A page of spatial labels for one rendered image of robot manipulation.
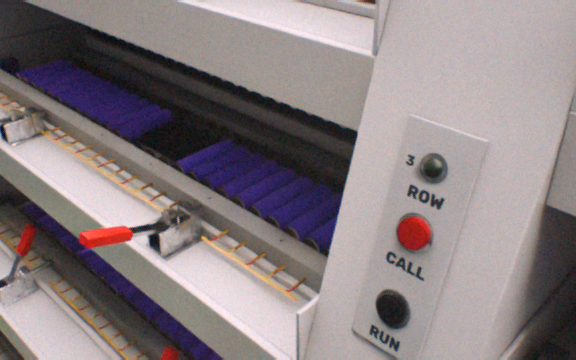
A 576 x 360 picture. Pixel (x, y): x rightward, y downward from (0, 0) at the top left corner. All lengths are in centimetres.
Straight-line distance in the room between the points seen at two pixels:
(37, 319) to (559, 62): 60
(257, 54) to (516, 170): 17
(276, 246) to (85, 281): 34
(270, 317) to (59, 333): 34
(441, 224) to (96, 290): 49
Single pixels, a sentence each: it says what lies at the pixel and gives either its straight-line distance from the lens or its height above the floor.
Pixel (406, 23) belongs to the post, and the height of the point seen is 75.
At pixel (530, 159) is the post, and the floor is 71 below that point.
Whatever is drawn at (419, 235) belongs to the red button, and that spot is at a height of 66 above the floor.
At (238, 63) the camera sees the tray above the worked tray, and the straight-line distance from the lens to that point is 37.
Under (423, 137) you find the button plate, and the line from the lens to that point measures 28.
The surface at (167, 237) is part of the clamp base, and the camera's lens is 45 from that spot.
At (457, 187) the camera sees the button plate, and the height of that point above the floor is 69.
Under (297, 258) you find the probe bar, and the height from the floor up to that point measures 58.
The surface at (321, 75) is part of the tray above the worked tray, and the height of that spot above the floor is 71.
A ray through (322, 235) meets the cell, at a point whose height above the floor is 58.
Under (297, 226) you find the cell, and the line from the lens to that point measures 45.
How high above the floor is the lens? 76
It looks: 19 degrees down
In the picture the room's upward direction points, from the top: 12 degrees clockwise
